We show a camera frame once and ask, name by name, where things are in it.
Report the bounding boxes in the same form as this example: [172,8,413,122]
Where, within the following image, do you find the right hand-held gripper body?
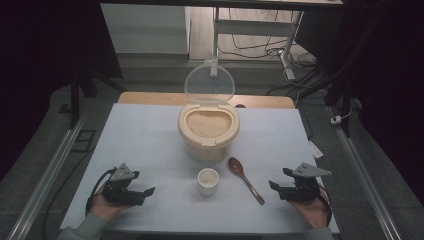
[278,162,333,203]

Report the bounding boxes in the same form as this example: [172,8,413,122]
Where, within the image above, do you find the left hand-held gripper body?
[101,162,146,207]

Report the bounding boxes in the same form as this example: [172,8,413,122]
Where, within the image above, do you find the brown wooden spoon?
[227,156,266,206]

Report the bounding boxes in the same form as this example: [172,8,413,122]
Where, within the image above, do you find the white cup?
[196,167,221,197]

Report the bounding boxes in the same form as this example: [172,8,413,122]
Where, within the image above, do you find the cream rice container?
[177,102,241,164]

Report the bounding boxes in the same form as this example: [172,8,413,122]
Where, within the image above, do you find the uncooked rice heap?
[185,110,233,139]

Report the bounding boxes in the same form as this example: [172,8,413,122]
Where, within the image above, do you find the person's left hand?
[89,191,133,223]

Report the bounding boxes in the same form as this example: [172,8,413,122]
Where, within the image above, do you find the person's right hand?
[288,196,332,230]

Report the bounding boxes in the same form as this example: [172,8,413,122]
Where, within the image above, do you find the white table cover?
[59,102,340,235]

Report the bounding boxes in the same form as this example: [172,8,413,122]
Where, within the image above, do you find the white paper tag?
[307,139,325,160]

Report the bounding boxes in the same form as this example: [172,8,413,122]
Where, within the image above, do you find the wooden table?
[118,91,296,110]

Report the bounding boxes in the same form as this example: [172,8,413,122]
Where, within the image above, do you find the black stand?
[298,13,356,138]
[68,58,127,130]

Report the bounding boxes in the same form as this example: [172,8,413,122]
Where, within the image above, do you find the clear round container lid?
[183,62,236,105]

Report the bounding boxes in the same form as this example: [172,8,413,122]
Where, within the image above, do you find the white cabinet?
[100,3,192,55]

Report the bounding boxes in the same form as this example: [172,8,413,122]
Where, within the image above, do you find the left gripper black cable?
[85,167,118,216]

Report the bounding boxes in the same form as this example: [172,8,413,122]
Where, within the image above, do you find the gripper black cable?
[317,184,334,227]
[85,167,118,216]

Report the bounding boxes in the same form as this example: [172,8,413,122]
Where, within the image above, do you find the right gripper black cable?
[317,184,334,227]

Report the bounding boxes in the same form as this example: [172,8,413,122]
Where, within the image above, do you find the aluminium rail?
[327,105,403,240]
[6,112,87,240]

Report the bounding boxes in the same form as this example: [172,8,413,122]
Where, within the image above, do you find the thin black floor cable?
[41,146,98,240]

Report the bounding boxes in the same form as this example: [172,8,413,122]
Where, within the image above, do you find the black floor cables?
[218,8,319,69]

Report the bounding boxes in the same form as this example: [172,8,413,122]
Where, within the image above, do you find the white desk frame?
[210,6,305,81]

